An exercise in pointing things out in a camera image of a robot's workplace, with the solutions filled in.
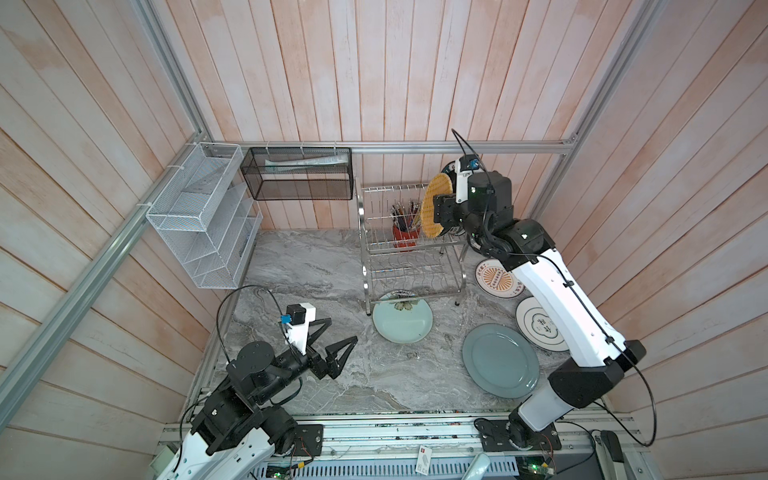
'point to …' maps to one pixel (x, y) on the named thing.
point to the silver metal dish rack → (400, 262)
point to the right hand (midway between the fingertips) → (446, 196)
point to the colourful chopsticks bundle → (406, 217)
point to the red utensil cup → (403, 239)
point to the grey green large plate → (500, 361)
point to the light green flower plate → (405, 322)
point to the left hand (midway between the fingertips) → (343, 338)
